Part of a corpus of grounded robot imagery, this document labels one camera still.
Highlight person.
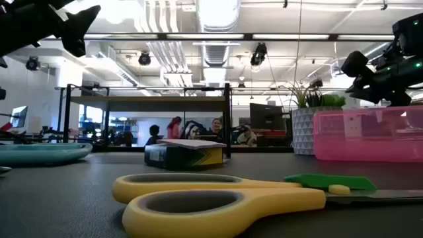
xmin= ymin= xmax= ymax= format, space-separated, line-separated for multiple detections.
xmin=145 ymin=124 xmax=163 ymax=147
xmin=167 ymin=116 xmax=183 ymax=139
xmin=235 ymin=124 xmax=258 ymax=147
xmin=207 ymin=117 xmax=223 ymax=136

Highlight black computer monitor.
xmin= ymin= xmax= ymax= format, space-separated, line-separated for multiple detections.
xmin=249 ymin=102 xmax=286 ymax=132

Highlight silver computer monitor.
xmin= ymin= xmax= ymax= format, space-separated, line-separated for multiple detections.
xmin=9 ymin=105 xmax=29 ymax=130

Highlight teal plate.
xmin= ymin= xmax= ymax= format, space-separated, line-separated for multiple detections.
xmin=0 ymin=142 xmax=94 ymax=167

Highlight silver ventilation duct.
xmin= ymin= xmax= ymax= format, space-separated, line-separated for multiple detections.
xmin=194 ymin=0 xmax=242 ymax=67

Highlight wooden shelf with black frame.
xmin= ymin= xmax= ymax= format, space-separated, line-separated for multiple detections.
xmin=56 ymin=82 xmax=232 ymax=159

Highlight yellow handled scissors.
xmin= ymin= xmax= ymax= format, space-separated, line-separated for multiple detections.
xmin=111 ymin=172 xmax=423 ymax=238

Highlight black table mat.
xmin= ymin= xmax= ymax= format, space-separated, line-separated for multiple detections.
xmin=0 ymin=151 xmax=423 ymax=238

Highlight pink translucent pencil box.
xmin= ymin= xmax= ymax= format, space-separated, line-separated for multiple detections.
xmin=312 ymin=105 xmax=423 ymax=163

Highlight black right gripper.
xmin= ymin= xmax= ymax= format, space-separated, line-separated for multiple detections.
xmin=341 ymin=41 xmax=423 ymax=107

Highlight green yellow crayon box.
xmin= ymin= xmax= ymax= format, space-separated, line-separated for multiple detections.
xmin=143 ymin=143 xmax=225 ymax=171

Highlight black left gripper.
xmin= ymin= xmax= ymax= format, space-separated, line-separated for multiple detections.
xmin=0 ymin=0 xmax=102 ymax=58

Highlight succulent in white patterned pot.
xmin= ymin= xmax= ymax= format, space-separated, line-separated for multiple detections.
xmin=286 ymin=82 xmax=347 ymax=156

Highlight black hanging camera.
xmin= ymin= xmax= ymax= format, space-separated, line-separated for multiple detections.
xmin=137 ymin=51 xmax=152 ymax=67
xmin=309 ymin=77 xmax=325 ymax=90
xmin=249 ymin=42 xmax=268 ymax=67
xmin=25 ymin=56 xmax=41 ymax=72

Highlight white paper pad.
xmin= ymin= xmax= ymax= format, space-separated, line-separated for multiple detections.
xmin=156 ymin=138 xmax=227 ymax=150

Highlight black overhead light bar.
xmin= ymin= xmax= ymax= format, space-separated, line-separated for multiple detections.
xmin=42 ymin=32 xmax=397 ymax=42

